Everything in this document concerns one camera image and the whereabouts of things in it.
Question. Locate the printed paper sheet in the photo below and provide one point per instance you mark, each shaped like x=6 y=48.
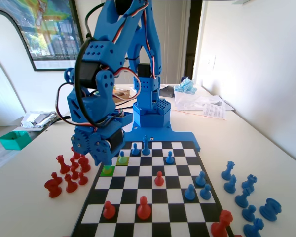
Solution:
x=213 y=111

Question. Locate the red king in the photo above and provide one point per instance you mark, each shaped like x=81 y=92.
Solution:
x=220 y=225

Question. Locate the blue queen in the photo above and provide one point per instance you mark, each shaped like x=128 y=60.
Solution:
x=227 y=172

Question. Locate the blue pawn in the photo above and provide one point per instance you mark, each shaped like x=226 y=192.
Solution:
x=135 y=151
x=206 y=193
x=169 y=159
x=122 y=160
x=190 y=193
x=200 y=180
x=248 y=214

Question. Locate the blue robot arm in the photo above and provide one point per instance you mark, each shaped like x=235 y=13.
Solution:
x=106 y=49

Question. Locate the black and white chessboard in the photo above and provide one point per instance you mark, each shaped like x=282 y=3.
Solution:
x=145 y=170

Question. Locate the white arched panel dark rim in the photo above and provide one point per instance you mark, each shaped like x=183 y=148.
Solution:
x=5 y=44

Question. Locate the clear plastic bag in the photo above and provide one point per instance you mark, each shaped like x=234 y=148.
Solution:
x=190 y=101

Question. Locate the blue geared gripper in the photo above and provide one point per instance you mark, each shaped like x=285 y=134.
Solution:
x=97 y=144

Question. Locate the long brown cardboard box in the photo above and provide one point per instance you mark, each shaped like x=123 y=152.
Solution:
x=122 y=95

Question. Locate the red queen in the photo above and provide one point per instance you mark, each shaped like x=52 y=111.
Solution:
x=63 y=166

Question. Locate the blue king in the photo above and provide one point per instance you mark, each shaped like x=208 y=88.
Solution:
x=145 y=149

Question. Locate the blue rook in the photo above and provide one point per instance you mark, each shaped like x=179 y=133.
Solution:
x=270 y=209
x=249 y=184

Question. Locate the red rook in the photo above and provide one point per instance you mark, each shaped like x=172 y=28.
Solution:
x=76 y=155

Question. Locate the red bishop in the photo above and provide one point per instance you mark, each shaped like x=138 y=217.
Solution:
x=71 y=185
x=84 y=165

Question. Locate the blue arm base plate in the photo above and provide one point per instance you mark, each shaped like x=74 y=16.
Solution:
x=162 y=135

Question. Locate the black framed poster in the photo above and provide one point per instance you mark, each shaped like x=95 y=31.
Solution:
x=54 y=29

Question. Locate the green open box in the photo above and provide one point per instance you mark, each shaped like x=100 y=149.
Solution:
x=12 y=144

